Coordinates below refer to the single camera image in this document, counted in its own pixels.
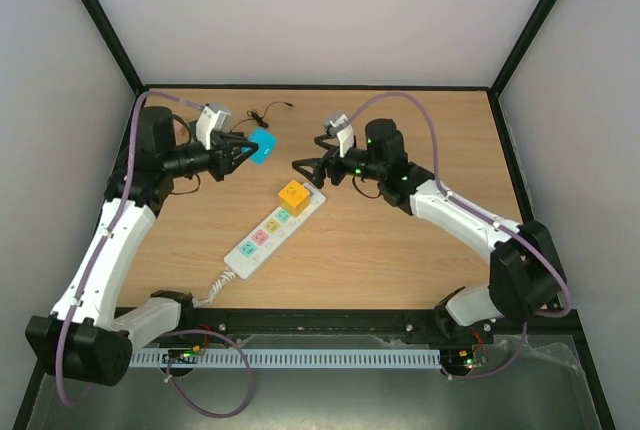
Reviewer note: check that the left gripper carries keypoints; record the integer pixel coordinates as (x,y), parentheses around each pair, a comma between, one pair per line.
(222,159)

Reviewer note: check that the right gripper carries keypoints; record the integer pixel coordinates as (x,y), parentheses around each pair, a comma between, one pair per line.
(329,168)

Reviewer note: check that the blue cube plug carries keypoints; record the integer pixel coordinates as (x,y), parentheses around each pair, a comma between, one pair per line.
(266,143)

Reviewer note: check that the yellow cube plug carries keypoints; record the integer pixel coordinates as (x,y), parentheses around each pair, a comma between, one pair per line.
(294,198)

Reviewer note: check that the white power strip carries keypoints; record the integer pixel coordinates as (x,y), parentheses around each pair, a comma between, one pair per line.
(265,239)

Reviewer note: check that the pink cube plug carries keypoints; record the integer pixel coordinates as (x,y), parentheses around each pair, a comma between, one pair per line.
(181,132)

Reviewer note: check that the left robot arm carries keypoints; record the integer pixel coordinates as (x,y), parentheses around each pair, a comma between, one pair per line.
(82,338)

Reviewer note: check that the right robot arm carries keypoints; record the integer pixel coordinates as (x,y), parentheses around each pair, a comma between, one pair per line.
(525,273)

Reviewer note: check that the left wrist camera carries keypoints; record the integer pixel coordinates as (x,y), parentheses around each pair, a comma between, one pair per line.
(212,118)

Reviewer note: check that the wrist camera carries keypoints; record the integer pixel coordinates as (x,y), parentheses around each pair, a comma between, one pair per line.
(338,126)
(212,118)

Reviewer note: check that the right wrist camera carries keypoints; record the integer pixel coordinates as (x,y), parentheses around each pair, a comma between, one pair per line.
(338,126)

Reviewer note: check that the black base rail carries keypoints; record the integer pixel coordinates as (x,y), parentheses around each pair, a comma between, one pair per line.
(408,326)

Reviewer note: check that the light blue slotted cable duct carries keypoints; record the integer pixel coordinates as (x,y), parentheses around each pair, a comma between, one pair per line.
(290,359)

